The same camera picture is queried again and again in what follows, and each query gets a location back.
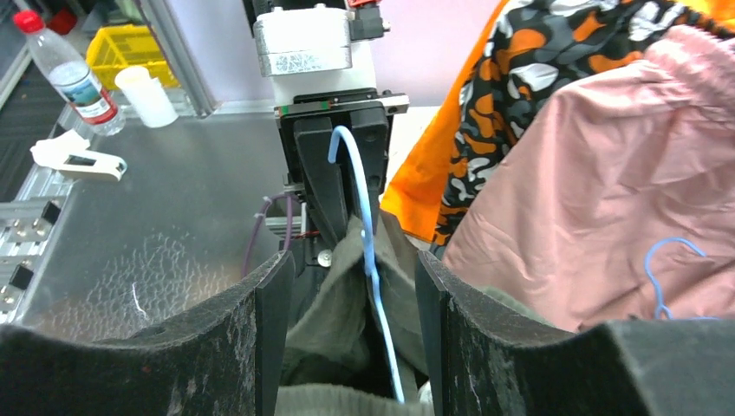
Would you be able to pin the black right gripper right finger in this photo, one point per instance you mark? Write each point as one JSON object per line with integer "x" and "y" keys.
{"x": 485, "y": 358}

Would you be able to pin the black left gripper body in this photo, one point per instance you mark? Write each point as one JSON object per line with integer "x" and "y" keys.
{"x": 328, "y": 139}

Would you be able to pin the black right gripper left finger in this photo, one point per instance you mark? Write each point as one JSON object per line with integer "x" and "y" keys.
{"x": 221, "y": 357}

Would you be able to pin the blue wire hanger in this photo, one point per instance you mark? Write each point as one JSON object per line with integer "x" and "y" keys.
{"x": 678, "y": 270}
{"x": 362, "y": 241}

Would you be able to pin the olive green shorts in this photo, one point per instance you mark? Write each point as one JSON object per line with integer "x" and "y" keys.
{"x": 328, "y": 345}

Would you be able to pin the dusty pink shorts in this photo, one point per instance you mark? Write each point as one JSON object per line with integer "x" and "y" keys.
{"x": 612, "y": 164}

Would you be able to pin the orange black camo shorts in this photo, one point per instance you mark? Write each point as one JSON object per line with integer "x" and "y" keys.
{"x": 534, "y": 49}

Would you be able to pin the white plastic cup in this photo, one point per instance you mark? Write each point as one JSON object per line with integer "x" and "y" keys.
{"x": 147, "y": 96}

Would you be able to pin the clear plastic water bottle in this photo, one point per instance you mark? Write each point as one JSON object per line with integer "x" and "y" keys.
{"x": 70, "y": 75}

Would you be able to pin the yellow plastic crate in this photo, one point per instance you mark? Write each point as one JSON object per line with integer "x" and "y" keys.
{"x": 115, "y": 48}

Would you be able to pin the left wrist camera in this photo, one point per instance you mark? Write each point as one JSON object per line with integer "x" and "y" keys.
{"x": 315, "y": 47}

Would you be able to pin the fallen blue wire hanger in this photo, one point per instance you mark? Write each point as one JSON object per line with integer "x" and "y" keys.
{"x": 678, "y": 270}

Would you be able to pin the white plastic bracket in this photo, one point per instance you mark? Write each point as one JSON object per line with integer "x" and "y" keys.
{"x": 69, "y": 154}

